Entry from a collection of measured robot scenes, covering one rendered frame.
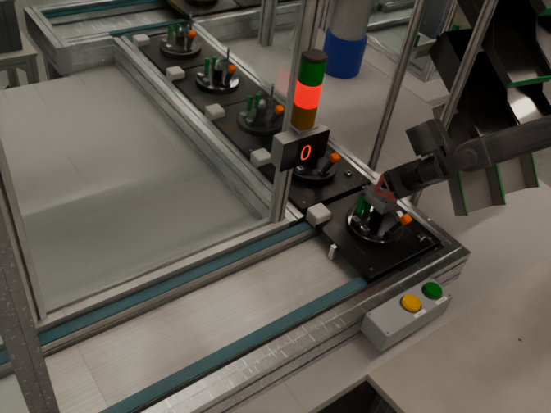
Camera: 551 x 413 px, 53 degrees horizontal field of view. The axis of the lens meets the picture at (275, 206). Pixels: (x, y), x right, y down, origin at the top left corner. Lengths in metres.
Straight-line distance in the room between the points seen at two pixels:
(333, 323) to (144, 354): 0.39
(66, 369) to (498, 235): 1.17
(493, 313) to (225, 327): 0.66
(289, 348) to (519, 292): 0.68
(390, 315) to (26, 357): 0.79
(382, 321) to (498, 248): 0.54
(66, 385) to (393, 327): 0.65
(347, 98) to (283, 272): 0.94
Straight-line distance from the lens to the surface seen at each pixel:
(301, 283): 1.29
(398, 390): 1.26
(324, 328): 1.17
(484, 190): 1.55
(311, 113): 1.12
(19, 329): 0.62
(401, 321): 1.23
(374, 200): 1.31
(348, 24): 2.11
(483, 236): 1.67
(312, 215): 1.36
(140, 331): 1.19
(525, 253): 1.68
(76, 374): 1.16
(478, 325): 1.44
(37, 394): 0.72
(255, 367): 1.10
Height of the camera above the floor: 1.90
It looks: 42 degrees down
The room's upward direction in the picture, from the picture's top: 9 degrees clockwise
